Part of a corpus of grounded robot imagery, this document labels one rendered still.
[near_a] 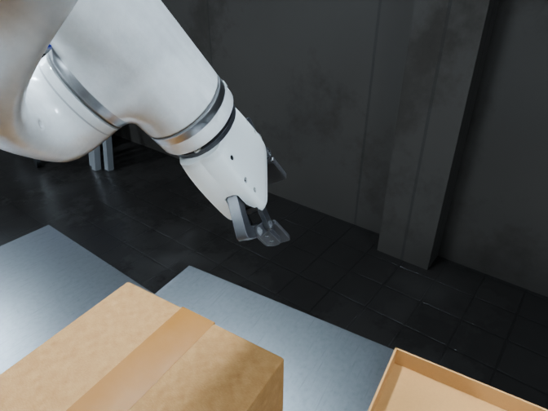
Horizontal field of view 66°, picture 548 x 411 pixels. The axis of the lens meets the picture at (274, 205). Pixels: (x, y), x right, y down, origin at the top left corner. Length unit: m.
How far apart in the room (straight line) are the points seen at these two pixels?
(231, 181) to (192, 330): 0.19
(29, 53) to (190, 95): 0.15
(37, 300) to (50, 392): 0.61
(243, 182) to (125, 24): 0.17
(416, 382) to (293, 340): 0.24
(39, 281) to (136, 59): 0.87
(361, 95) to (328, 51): 0.31
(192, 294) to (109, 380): 0.53
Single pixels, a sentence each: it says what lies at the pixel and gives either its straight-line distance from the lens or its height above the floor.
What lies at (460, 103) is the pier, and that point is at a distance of 2.10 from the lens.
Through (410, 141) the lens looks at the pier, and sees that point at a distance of 2.23.
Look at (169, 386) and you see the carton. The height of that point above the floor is 1.12.
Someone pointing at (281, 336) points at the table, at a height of 0.83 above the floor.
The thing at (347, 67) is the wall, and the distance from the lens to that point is 2.48.
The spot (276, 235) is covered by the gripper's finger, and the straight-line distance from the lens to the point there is 0.48.
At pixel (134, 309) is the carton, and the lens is 0.56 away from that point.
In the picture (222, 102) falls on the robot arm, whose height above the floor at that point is 1.38.
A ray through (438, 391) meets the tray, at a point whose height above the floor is 0.83.
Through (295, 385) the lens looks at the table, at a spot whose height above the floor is 0.83.
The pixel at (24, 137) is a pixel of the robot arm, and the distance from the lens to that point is 0.32.
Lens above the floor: 1.49
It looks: 30 degrees down
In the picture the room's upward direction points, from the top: straight up
